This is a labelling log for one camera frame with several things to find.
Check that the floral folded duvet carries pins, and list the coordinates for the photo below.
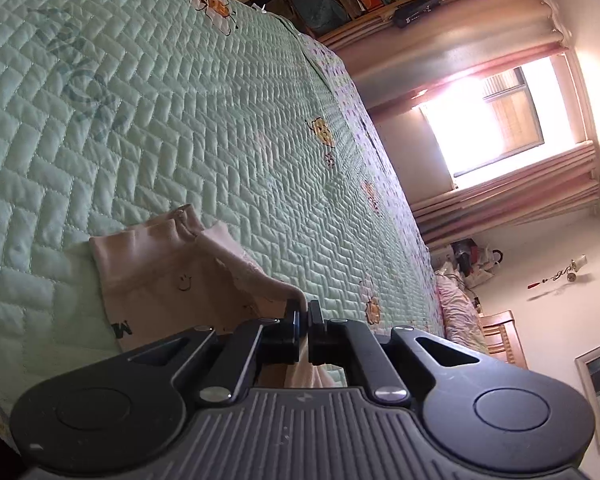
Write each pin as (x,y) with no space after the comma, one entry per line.
(460,318)

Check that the black bag on shelf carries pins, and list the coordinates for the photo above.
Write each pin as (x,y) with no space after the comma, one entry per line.
(413,11)

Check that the cluttered nightstand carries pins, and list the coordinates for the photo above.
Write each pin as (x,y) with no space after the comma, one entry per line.
(476,263)

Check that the pink window curtains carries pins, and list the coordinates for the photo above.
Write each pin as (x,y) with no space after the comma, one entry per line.
(482,108)

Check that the green quilted bee bedspread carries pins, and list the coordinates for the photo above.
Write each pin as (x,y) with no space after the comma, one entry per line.
(115,111)

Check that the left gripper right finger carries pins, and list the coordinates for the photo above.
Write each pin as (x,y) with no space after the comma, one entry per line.
(353,347)

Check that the beige smiley print baby garment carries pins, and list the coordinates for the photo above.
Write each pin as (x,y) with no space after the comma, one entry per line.
(171,274)

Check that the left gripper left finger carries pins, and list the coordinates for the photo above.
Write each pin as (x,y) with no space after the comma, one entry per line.
(253,345)

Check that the wooden headboard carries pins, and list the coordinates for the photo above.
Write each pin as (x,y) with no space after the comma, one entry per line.
(502,338)

